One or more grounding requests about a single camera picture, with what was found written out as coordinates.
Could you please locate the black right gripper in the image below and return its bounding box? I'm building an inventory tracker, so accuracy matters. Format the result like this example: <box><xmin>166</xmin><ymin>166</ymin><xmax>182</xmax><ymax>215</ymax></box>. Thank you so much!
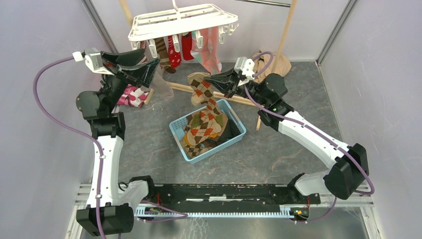
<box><xmin>205</xmin><ymin>67</ymin><xmax>269</xmax><ymax>106</ymax></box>

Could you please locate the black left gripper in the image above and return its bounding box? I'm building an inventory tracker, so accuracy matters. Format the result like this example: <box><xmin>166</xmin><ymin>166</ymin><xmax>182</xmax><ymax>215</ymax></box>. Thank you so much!
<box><xmin>100</xmin><ymin>48</ymin><xmax>160</xmax><ymax>114</ymax></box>

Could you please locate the argyle patterned sock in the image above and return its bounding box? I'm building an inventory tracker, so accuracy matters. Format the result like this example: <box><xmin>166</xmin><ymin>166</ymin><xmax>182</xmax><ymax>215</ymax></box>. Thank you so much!
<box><xmin>188</xmin><ymin>72</ymin><xmax>221</xmax><ymax>116</ymax></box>
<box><xmin>181</xmin><ymin>110</ymin><xmax>228</xmax><ymax>158</ymax></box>

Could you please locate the white plastic clip hanger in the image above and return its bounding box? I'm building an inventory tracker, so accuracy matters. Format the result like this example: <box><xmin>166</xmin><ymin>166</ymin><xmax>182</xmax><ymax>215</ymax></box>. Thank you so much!
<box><xmin>128</xmin><ymin>1</ymin><xmax>238</xmax><ymax>58</ymax></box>

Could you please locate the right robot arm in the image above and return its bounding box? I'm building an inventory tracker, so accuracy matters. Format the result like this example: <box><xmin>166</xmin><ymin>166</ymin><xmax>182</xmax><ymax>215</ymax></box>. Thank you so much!
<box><xmin>205</xmin><ymin>70</ymin><xmax>375</xmax><ymax>203</ymax></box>

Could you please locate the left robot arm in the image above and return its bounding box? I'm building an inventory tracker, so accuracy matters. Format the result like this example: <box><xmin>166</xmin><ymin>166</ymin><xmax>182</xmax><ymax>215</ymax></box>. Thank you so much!
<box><xmin>73</xmin><ymin>48</ymin><xmax>159</xmax><ymax>238</ymax></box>

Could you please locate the pink camouflage cloth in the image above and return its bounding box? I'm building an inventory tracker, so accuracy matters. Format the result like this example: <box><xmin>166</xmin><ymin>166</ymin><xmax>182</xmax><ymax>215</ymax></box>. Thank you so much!
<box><xmin>117</xmin><ymin>84</ymin><xmax>150</xmax><ymax>108</ymax></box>

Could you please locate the brown cream striped sock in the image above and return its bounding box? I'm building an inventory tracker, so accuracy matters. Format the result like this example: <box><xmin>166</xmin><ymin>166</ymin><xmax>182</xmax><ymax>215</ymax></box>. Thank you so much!
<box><xmin>154</xmin><ymin>37</ymin><xmax>176</xmax><ymax>74</ymax></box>

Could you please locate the pink sock with green print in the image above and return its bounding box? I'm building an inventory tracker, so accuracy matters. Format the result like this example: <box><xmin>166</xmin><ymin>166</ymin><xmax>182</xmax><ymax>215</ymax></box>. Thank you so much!
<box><xmin>191</xmin><ymin>27</ymin><xmax>222</xmax><ymax>75</ymax></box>

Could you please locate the red snowflake sock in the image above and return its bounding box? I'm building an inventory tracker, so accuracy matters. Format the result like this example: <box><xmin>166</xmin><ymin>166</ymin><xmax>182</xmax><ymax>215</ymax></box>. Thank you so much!
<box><xmin>167</xmin><ymin>32</ymin><xmax>194</xmax><ymax>69</ymax></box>

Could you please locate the beige crumpled cloth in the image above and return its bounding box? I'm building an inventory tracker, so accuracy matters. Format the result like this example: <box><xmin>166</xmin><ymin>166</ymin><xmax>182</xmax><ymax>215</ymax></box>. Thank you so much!
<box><xmin>252</xmin><ymin>51</ymin><xmax>292</xmax><ymax>83</ymax></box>

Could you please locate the steel hanging rod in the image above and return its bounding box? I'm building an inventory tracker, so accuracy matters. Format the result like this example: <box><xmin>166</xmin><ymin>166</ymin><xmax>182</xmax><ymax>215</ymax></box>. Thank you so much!
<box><xmin>236</xmin><ymin>0</ymin><xmax>292</xmax><ymax>8</ymax></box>

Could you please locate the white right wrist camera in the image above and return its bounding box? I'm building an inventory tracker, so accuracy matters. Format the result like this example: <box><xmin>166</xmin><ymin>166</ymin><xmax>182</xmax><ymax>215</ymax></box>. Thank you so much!
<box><xmin>234</xmin><ymin>57</ymin><xmax>255</xmax><ymax>81</ymax></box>

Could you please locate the wooden hanger stand frame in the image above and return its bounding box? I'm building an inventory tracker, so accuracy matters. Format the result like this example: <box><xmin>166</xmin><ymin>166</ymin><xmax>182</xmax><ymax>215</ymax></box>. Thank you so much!
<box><xmin>118</xmin><ymin>0</ymin><xmax>299</xmax><ymax>131</ymax></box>

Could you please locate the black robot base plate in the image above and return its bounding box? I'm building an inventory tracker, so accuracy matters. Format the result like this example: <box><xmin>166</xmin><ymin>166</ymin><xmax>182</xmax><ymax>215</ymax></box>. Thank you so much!
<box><xmin>134</xmin><ymin>184</ymin><xmax>321</xmax><ymax>222</ymax></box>

